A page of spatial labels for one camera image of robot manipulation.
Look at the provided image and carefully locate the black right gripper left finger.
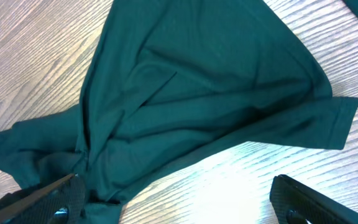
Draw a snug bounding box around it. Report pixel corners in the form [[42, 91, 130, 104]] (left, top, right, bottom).
[[0, 174, 85, 224]]

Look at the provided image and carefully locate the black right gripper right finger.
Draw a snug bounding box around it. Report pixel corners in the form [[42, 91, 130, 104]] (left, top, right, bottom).
[[269, 174, 358, 224]]

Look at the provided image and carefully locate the plain black t-shirt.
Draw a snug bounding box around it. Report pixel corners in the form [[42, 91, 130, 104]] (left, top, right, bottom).
[[0, 0, 358, 223]]

